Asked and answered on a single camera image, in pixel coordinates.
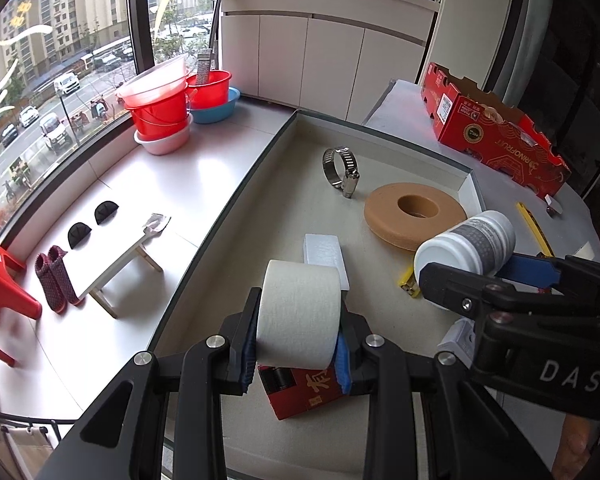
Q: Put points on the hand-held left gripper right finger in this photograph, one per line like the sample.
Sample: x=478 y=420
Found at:
x=342 y=367

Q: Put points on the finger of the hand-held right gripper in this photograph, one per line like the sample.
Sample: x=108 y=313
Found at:
x=530 y=270
x=455 y=287

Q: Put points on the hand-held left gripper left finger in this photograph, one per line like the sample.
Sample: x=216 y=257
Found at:
x=250 y=355

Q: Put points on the silver white capped bottle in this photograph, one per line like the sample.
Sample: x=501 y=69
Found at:
x=480 y=237

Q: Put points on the large white tape roll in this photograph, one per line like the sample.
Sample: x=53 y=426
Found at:
x=300 y=310

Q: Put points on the person's right forearm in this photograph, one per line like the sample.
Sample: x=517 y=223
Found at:
x=580 y=450

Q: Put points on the yellow utility knife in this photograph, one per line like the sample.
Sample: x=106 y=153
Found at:
x=408 y=282
x=535 y=230

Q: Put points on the red printed box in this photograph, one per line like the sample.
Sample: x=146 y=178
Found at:
x=305 y=392

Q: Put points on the white plug adapter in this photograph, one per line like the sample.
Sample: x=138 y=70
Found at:
x=455 y=337

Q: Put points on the small white box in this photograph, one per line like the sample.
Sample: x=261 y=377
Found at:
x=555 y=206

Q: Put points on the white rectangular block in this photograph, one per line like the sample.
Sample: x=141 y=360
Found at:
x=322 y=252

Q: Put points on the red cardboard box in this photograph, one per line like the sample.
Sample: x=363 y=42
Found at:
x=485 y=135

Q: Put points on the small white low table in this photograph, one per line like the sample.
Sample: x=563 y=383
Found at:
x=117 y=267

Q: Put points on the crumpled plastic packet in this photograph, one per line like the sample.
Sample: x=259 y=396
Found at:
x=156 y=222

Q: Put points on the dark red patterned slipper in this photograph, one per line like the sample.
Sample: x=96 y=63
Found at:
x=46 y=282
x=65 y=275

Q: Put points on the black half round pad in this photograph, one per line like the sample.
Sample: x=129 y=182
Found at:
x=77 y=234
x=105 y=211

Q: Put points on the white basin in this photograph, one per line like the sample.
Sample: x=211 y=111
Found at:
x=165 y=144

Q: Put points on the blue basin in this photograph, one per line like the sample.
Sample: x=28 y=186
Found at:
x=220 y=110

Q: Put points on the red plastic stool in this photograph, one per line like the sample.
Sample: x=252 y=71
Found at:
x=0 y=295

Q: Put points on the red bucket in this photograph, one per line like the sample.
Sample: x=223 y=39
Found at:
x=160 y=112

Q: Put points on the white cabinet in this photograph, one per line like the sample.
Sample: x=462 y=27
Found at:
x=330 y=55

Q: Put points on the clear pink basin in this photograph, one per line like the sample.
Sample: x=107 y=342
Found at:
x=152 y=82

